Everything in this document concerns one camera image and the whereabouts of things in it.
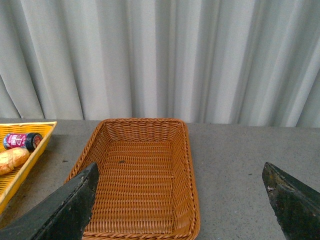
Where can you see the brown wicker basket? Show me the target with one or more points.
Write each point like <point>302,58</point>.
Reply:
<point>146,188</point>

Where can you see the grey curtain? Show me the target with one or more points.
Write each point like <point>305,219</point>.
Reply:
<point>248,62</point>

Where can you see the golden bread roll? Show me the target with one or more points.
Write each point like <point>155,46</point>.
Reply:
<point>12,158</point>

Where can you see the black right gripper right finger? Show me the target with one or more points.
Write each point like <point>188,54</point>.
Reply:
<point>295,204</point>

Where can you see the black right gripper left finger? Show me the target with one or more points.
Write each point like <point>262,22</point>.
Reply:
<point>63,215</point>

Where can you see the small red spice jar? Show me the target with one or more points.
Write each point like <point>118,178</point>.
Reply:
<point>29,141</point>

